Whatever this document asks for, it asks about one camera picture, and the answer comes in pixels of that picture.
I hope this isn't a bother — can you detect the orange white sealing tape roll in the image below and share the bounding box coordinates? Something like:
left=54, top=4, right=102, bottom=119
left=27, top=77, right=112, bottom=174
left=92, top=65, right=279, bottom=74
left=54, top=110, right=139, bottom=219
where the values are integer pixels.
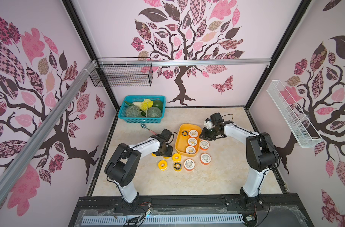
left=189, top=130, right=199, bottom=138
left=188, top=138, right=198, bottom=147
left=199, top=140, right=210, bottom=151
left=184, top=159, right=195, bottom=171
left=185, top=146, right=196, bottom=154
left=200, top=153, right=212, bottom=165

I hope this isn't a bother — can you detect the yellow plastic storage box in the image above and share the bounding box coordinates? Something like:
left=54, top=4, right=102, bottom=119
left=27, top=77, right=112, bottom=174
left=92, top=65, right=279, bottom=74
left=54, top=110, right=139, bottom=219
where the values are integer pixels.
left=175, top=124, right=202, bottom=158

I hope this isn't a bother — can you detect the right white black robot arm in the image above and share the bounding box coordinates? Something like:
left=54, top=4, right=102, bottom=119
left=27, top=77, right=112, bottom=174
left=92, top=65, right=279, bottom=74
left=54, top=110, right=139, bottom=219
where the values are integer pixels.
left=199, top=113, right=279, bottom=210

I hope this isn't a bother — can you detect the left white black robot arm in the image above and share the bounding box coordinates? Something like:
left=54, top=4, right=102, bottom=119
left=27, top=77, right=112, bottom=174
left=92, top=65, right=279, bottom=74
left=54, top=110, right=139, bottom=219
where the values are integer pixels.
left=104, top=129, right=174, bottom=207

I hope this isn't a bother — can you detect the green pumpkin right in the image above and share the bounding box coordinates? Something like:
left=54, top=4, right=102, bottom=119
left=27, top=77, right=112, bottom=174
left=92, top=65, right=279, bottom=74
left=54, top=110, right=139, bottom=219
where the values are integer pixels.
left=147, top=107, right=162, bottom=118

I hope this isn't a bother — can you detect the green pumpkin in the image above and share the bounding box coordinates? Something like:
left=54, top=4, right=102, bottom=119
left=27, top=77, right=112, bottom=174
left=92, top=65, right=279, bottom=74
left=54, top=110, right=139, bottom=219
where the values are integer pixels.
left=147, top=107, right=162, bottom=118
left=125, top=105, right=141, bottom=118

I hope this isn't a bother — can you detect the green round fruit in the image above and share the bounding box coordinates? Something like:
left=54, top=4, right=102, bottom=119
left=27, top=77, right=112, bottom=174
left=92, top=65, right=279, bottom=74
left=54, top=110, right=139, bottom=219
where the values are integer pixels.
left=152, top=100, right=164, bottom=111

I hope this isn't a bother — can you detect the yellow white vegetable toy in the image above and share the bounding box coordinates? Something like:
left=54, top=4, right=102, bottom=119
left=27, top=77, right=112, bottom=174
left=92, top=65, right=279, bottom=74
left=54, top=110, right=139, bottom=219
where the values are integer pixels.
left=132, top=99, right=153, bottom=111

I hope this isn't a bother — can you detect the green pumpkin left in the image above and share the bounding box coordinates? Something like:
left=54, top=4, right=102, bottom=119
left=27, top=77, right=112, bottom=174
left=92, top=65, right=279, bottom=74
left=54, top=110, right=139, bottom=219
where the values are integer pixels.
left=125, top=105, right=141, bottom=118

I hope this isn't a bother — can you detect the teal plastic basket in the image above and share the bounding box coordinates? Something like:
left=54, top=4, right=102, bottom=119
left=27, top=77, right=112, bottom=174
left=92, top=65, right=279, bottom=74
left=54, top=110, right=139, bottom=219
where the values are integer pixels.
left=118, top=95, right=166, bottom=124

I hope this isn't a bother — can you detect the small spoon with red handle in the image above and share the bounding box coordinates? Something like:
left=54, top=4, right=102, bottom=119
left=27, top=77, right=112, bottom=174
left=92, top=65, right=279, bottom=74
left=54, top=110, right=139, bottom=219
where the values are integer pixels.
left=140, top=124, right=157, bottom=135

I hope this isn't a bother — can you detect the white slotted cable duct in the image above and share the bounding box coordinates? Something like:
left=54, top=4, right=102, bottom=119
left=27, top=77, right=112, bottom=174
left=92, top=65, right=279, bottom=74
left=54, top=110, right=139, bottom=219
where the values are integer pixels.
left=81, top=214, right=244, bottom=227

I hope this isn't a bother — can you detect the black wire wall basket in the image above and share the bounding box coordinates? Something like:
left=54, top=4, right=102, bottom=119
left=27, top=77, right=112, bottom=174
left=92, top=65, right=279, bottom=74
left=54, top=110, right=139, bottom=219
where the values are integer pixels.
left=90, top=57, right=154, bottom=87

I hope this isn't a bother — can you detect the white wire wall shelf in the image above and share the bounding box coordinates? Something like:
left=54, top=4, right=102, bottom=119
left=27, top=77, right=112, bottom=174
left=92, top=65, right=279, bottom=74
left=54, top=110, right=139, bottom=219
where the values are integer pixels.
left=267, top=80, right=324, bottom=148

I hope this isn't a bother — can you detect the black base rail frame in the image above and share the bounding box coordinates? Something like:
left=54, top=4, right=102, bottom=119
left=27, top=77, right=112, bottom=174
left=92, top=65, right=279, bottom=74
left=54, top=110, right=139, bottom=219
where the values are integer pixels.
left=69, top=193, right=313, bottom=227

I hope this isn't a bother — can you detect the aluminium rail on back wall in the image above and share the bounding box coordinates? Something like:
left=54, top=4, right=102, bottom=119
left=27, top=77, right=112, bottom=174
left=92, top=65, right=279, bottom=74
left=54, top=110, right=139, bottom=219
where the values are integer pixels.
left=98, top=57, right=271, bottom=67

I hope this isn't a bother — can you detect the aluminium rail on wall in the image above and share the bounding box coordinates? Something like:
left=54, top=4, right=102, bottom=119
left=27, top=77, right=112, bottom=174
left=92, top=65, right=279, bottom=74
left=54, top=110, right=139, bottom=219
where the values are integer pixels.
left=98, top=57, right=271, bottom=67
left=0, top=60, right=98, bottom=216

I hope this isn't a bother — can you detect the aluminium rail on left wall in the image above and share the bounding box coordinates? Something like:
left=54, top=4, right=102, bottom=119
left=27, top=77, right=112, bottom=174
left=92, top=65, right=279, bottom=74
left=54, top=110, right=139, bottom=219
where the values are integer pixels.
left=0, top=60, right=98, bottom=216

